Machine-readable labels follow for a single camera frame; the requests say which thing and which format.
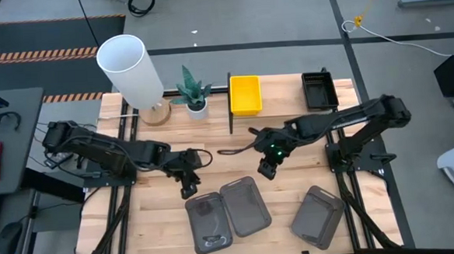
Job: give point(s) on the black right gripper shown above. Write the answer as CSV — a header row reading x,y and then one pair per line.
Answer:
x,y
276,145

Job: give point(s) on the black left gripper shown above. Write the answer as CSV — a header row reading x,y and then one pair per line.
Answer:
x,y
188,166

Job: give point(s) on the grey translucent plastic basket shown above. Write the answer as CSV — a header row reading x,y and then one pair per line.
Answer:
x,y
246,205
315,217
208,221

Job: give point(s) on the yellow plastic basket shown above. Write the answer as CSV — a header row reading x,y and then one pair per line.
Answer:
x,y
245,95

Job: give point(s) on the black plastic basket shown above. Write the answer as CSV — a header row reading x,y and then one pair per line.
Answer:
x,y
319,90

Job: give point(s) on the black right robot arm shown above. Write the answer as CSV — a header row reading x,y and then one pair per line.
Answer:
x,y
351,116

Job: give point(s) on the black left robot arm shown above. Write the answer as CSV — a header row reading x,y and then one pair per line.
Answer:
x,y
103,149

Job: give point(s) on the snake plant in white pot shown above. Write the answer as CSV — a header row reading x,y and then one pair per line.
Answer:
x,y
192,92

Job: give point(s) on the white cylinder table lamp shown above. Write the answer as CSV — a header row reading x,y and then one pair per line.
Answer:
x,y
130,70

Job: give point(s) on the grey desk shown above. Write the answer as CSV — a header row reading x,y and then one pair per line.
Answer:
x,y
22,153

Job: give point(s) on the black computer mouse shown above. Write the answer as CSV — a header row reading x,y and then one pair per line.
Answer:
x,y
7,241

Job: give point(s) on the black hazard-striped floor mat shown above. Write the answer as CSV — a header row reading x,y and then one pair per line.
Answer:
x,y
31,36

